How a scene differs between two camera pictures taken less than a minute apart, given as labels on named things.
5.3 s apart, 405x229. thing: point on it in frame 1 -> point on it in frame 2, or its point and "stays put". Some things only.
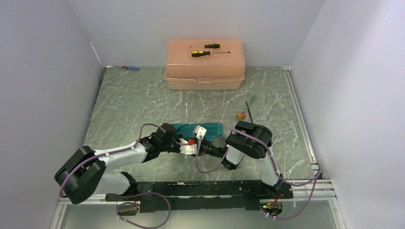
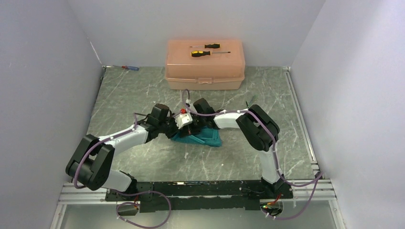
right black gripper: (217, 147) -> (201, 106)
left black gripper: (177, 150) -> (175, 129)
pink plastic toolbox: (205, 64) stays put
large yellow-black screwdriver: (197, 53) stays put
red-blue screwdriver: (133, 68) stays put
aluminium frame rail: (316, 191) stays put
